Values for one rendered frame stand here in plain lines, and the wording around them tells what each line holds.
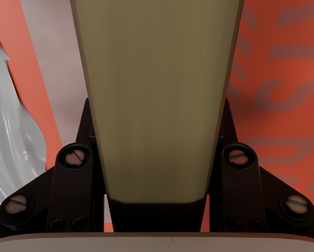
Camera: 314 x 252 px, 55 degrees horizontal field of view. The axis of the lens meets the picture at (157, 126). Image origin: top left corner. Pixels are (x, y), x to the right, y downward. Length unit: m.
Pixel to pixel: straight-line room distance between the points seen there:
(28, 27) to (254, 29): 0.11
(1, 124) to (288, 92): 0.18
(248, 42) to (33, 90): 0.13
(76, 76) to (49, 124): 0.05
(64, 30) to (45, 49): 0.02
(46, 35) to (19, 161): 0.10
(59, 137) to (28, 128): 0.02
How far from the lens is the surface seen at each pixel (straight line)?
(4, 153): 0.23
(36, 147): 0.23
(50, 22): 0.17
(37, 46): 0.18
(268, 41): 0.17
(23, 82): 0.19
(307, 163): 0.25
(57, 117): 0.20
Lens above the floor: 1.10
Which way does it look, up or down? 48 degrees down
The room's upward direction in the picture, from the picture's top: 179 degrees counter-clockwise
